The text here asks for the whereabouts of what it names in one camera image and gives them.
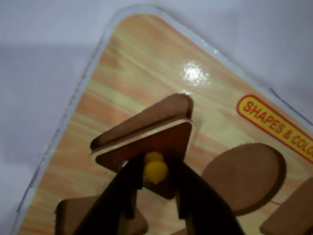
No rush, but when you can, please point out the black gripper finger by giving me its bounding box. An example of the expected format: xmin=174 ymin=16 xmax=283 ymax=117
xmin=73 ymin=156 xmax=145 ymax=235
xmin=168 ymin=156 xmax=242 ymax=235

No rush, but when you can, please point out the brown triangle piece yellow pin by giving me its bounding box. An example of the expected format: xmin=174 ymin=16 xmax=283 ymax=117
xmin=91 ymin=121 xmax=196 ymax=200

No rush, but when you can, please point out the wooden shapes puzzle board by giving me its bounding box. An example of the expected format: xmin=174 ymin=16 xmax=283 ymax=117
xmin=9 ymin=3 xmax=313 ymax=235

